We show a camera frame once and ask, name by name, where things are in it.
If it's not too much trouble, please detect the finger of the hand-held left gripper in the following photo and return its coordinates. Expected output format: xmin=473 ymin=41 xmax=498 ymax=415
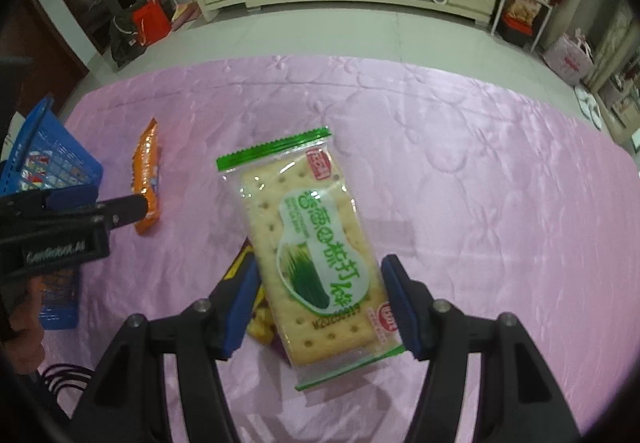
xmin=0 ymin=183 xmax=99 ymax=224
xmin=90 ymin=194 xmax=150 ymax=230

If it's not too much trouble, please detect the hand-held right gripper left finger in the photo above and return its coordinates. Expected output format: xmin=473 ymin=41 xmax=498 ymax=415
xmin=82 ymin=255 xmax=262 ymax=443

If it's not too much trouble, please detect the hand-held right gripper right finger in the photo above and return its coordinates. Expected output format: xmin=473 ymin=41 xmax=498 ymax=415
xmin=380 ymin=254 xmax=581 ymax=443

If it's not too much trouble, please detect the blue plastic basket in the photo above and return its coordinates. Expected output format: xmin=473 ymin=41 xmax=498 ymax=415
xmin=0 ymin=94 xmax=104 ymax=330

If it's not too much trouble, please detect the purple and yellow chip packet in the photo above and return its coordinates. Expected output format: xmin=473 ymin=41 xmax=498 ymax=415
xmin=222 ymin=237 xmax=296 ymax=366

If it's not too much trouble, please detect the orange snack packet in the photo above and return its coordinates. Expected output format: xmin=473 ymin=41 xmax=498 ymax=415
xmin=131 ymin=118 xmax=163 ymax=236

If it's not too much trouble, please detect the green-edged cracker packet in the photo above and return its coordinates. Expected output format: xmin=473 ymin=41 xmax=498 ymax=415
xmin=216 ymin=125 xmax=407 ymax=392

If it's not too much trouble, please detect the person's left hand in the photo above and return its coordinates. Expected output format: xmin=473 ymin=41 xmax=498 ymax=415
xmin=9 ymin=273 xmax=48 ymax=376

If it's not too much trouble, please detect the black chair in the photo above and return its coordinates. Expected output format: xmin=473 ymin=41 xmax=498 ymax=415
xmin=37 ymin=362 xmax=93 ymax=396

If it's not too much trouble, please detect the pink tablecloth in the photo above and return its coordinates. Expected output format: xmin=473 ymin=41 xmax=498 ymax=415
xmin=40 ymin=55 xmax=640 ymax=443

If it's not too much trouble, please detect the black bag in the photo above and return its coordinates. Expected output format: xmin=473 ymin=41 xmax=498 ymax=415
xmin=109 ymin=10 xmax=148 ymax=68

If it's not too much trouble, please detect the red bag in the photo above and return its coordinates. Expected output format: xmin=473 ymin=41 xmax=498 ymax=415
xmin=132 ymin=0 xmax=173 ymax=46

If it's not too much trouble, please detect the pink flat box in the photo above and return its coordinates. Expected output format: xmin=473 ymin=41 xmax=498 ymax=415
xmin=171 ymin=3 xmax=203 ymax=31

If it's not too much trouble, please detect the pink bag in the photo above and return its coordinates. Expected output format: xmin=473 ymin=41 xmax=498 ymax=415
xmin=544 ymin=30 xmax=596 ymax=86

